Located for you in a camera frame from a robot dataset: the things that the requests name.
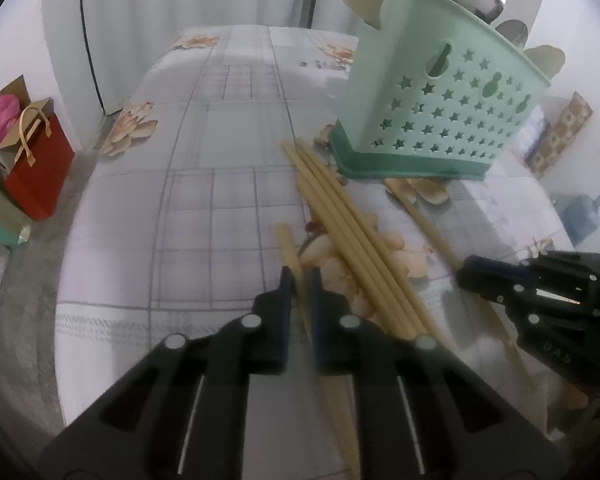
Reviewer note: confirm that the white plastic rice spoon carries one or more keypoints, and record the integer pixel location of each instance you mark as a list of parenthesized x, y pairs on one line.
[(545, 60)]

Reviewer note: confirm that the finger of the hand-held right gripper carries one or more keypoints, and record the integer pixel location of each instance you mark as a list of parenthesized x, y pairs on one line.
[(495, 267), (485, 287)]

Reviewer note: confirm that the long wooden chopstick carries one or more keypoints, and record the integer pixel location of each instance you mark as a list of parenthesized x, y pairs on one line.
[(286, 247), (430, 227)]

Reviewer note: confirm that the plastic wrapped pack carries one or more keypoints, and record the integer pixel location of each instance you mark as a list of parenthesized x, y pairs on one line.
[(535, 135)]

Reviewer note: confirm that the mint green utensil basket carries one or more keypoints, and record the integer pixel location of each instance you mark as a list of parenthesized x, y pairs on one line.
[(405, 165)]

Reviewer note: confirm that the brown patterned board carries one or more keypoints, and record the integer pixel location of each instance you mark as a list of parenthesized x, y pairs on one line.
[(562, 135)]

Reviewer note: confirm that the small metal spoon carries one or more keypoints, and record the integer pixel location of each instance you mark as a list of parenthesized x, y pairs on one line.
[(512, 32)]

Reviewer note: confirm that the bunch of wooden chopsticks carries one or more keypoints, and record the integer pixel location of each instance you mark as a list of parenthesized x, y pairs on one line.
[(340, 220)]

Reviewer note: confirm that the floral grey tablecloth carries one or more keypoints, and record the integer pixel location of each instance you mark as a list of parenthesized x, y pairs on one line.
[(205, 235)]

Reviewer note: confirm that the red gift bag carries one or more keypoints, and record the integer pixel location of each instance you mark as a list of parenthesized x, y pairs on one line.
[(40, 175)]

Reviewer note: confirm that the teal gift bag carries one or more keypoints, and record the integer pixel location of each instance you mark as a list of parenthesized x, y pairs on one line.
[(2, 225)]

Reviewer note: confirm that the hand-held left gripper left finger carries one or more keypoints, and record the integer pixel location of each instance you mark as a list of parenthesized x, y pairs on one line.
[(285, 310)]

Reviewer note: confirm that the blue water jug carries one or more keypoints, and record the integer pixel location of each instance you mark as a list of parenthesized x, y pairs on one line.
[(577, 217)]

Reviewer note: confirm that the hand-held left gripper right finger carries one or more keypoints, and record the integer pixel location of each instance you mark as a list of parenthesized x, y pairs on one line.
[(315, 310)]

